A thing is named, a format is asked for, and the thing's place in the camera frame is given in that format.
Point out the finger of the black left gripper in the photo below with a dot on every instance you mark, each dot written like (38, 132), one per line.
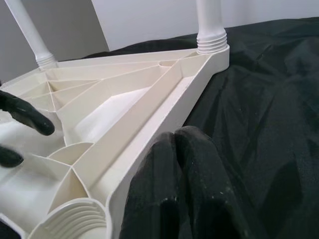
(30, 117)
(8, 157)

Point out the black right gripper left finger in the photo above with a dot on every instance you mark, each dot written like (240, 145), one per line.
(154, 194)

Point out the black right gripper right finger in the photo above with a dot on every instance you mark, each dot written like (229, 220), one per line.
(211, 194)

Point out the white plastic table leg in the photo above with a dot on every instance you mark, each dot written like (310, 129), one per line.
(211, 25)
(30, 32)

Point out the white plastic table top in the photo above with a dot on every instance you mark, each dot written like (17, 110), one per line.
(124, 104)

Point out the black cloth cover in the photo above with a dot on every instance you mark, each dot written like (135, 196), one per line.
(261, 99)

